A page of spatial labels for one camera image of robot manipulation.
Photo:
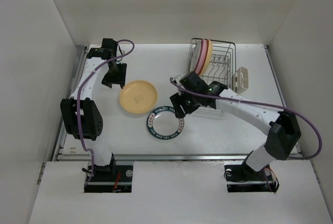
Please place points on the orange plate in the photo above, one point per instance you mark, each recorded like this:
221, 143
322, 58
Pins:
138, 97

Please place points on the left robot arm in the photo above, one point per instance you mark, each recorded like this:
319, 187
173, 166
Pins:
80, 114

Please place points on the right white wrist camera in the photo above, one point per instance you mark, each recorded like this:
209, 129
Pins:
176, 79

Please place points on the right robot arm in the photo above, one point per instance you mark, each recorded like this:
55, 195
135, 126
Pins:
279, 125

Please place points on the tan plate beside pink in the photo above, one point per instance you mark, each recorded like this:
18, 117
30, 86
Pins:
208, 57

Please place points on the wire dish rack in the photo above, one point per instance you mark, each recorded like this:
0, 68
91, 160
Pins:
222, 64

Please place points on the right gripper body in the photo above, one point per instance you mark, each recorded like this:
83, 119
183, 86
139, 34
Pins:
188, 101

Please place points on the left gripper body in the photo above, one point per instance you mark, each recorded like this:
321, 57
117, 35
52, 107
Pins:
115, 75

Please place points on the green rimmed lettered plate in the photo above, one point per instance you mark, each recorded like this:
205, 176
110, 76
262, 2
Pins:
163, 125

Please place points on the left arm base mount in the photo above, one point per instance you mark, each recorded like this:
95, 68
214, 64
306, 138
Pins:
120, 182

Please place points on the white cutlery holder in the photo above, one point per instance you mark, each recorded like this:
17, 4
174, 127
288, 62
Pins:
241, 80

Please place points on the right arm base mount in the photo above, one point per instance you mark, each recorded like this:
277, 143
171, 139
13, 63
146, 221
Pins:
240, 178

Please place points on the white patterned plate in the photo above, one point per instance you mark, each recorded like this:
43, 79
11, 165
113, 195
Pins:
195, 56

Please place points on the aluminium frame rail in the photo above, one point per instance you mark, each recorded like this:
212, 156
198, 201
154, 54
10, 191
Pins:
207, 134

